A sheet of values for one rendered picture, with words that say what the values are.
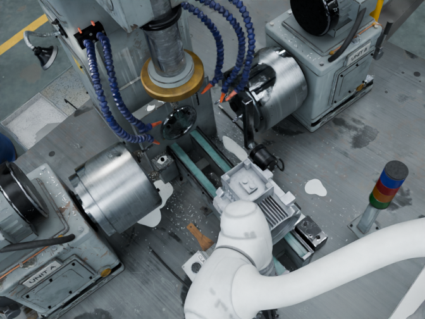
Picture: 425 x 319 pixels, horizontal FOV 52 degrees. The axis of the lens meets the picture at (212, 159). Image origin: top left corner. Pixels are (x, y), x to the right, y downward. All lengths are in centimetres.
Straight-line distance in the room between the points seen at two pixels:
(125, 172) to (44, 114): 135
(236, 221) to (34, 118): 187
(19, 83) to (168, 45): 237
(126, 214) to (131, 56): 49
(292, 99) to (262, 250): 68
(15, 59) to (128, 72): 221
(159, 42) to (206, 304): 63
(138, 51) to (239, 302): 87
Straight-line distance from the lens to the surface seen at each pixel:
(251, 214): 91
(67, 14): 122
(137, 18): 103
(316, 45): 151
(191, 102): 150
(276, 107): 145
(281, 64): 147
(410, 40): 332
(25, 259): 129
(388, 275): 156
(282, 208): 125
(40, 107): 264
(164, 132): 150
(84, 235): 126
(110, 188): 129
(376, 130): 179
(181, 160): 156
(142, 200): 132
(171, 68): 118
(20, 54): 361
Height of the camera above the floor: 225
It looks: 60 degrees down
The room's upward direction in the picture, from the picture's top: 11 degrees counter-clockwise
